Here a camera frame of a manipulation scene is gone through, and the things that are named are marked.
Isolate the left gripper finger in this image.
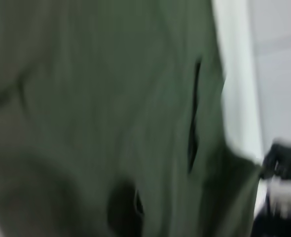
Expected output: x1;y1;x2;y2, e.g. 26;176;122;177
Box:
260;139;291;181
266;181;291;221

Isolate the dark green t-shirt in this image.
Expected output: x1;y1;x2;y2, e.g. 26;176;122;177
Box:
0;0;263;237

